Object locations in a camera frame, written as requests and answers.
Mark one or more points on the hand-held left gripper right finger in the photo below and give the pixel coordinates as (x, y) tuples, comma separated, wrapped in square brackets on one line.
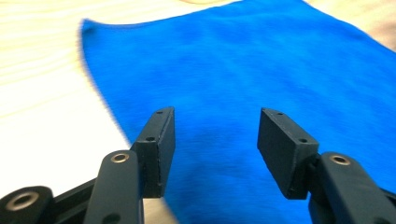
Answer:
[(289, 155)]

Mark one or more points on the blue cloth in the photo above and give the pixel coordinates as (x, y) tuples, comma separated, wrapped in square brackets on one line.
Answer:
[(236, 93)]

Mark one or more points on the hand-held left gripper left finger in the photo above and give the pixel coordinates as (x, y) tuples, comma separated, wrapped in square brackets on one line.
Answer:
[(154, 158)]

